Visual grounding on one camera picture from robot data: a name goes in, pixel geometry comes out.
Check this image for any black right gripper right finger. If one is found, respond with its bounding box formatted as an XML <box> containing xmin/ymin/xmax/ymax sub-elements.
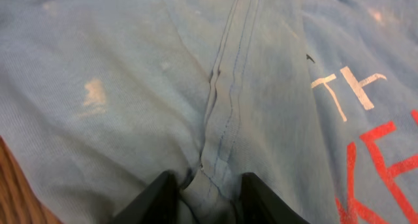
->
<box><xmin>240</xmin><ymin>172</ymin><xmax>308</xmax><ymax>224</ymax></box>

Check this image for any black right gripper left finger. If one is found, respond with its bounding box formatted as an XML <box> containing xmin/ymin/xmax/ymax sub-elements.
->
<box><xmin>110</xmin><ymin>171</ymin><xmax>179</xmax><ymax>224</ymax></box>

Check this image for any light blue printed t-shirt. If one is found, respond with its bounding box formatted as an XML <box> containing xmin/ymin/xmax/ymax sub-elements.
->
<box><xmin>1</xmin><ymin>0</ymin><xmax>417</xmax><ymax>223</ymax></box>

